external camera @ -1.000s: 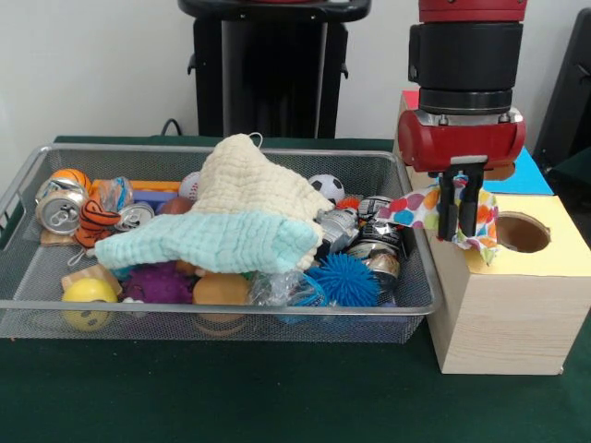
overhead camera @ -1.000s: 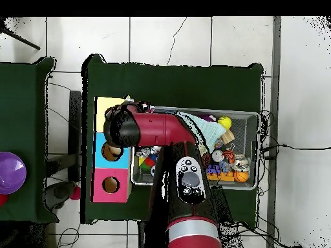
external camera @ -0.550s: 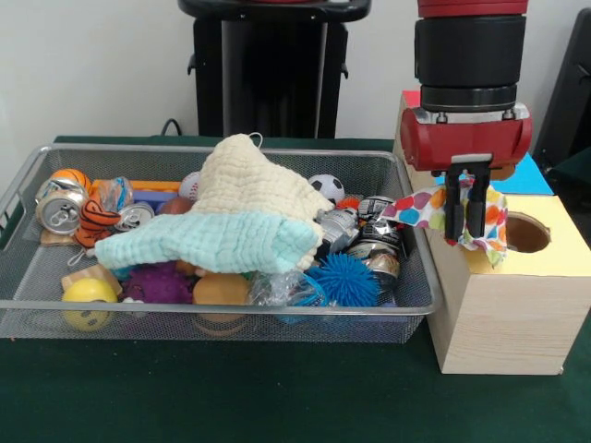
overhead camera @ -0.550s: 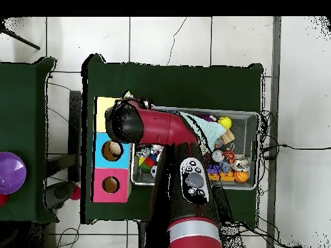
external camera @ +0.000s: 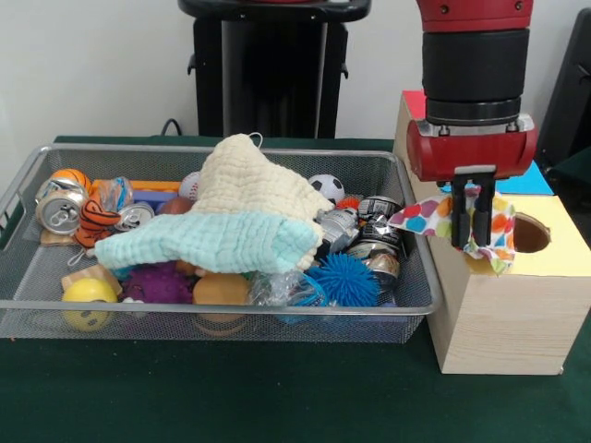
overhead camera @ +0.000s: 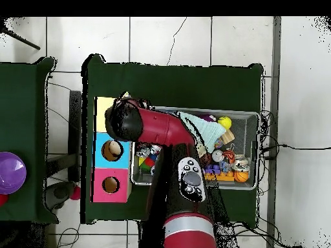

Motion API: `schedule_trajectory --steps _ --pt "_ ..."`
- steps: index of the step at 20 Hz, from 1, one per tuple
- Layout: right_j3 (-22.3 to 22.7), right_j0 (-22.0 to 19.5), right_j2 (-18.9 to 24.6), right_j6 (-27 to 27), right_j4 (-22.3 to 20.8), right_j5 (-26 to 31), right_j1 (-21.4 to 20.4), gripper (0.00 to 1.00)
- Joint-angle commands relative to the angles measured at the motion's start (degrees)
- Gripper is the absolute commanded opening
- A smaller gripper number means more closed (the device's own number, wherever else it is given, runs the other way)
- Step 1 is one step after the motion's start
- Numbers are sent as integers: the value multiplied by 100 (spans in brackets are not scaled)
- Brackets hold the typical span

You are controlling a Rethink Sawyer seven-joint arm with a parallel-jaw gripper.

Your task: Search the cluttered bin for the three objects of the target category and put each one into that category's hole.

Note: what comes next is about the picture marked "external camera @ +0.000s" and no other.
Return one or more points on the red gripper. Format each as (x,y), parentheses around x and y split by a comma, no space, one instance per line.
(471,152)

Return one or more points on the white polka dot cloth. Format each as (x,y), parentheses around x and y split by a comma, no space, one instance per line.
(425,217)

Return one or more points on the mint waffle cloth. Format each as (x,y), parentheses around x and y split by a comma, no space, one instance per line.
(208,244)

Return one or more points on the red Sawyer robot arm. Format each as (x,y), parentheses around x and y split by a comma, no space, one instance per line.
(475,60)

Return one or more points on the wooden box with three holes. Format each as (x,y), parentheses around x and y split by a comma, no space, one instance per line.
(508,323)

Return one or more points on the shallow clear mesh bin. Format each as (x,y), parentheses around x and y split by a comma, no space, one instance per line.
(231,323)

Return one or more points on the blue spiky ball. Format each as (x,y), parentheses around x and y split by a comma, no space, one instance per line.
(344,279)

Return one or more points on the small soccer ball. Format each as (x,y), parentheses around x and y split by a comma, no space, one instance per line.
(328,188)

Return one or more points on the black chair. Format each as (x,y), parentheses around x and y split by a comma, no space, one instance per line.
(568,92)

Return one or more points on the cream waffle cloth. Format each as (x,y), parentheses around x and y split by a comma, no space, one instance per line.
(258,184)

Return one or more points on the dark green tablecloth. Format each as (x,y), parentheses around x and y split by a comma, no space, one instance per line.
(231,397)

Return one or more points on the purple plush toy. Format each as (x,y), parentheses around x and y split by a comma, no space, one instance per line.
(157,286)

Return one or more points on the orange striped tiger plush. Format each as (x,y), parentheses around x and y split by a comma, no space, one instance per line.
(94,221)

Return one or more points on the yellow smiley ball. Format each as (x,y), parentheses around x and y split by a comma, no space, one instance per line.
(90,291)

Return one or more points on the small orange basketball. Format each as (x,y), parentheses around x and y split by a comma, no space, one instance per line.
(71,177)

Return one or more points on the dented silver soda can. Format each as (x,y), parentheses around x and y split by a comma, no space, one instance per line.
(60,212)

